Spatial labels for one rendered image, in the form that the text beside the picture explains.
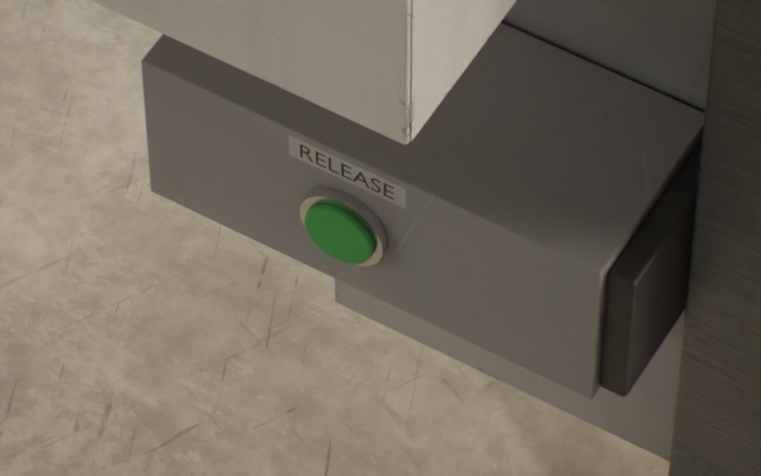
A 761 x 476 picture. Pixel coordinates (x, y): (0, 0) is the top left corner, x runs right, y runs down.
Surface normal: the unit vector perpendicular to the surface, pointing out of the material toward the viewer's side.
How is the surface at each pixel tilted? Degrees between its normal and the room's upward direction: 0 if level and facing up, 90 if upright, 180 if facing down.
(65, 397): 0
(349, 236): 90
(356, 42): 90
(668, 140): 0
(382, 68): 90
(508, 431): 0
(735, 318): 90
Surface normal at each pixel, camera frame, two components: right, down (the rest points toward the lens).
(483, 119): 0.00, -0.60
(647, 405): -0.51, 0.69
